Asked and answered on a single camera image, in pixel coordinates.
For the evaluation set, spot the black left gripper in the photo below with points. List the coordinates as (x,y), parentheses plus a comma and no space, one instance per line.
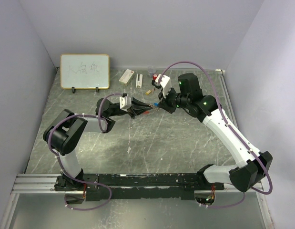
(137,107)

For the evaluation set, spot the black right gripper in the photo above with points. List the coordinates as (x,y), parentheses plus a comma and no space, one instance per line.
(164,102)

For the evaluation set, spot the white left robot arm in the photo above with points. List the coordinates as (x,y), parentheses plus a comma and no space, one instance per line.
(63,135)

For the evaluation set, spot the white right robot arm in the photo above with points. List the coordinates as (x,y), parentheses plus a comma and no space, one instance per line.
(251,165)

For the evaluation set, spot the yellow key tag with key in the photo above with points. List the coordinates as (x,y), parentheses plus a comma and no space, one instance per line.
(151,91)

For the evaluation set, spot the white stapler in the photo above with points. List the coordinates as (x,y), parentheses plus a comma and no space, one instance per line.
(139,80)

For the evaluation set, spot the red black stamp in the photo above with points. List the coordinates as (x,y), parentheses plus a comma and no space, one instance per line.
(154,78)

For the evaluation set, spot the green white staples box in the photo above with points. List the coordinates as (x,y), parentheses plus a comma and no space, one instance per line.
(126,77)

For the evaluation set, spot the clear plastic cup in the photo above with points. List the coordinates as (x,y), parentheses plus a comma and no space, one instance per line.
(151,71)

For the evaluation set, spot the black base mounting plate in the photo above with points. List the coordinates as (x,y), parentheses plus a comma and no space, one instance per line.
(137,186)

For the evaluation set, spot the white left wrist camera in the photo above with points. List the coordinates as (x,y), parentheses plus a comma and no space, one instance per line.
(125,102)

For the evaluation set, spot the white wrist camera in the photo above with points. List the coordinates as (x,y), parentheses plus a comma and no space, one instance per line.
(125,102)
(165,83)

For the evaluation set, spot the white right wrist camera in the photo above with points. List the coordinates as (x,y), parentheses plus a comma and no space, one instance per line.
(165,83)

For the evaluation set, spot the aluminium right side rail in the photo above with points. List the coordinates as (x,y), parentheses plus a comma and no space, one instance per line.
(227,95)

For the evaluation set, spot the aluminium rail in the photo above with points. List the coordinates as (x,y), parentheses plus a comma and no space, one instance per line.
(38,184)
(227,95)

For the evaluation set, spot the white board yellow frame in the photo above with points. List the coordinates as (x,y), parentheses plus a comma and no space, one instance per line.
(85,71)

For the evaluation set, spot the aluminium front rail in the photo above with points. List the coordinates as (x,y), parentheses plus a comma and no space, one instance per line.
(38,184)

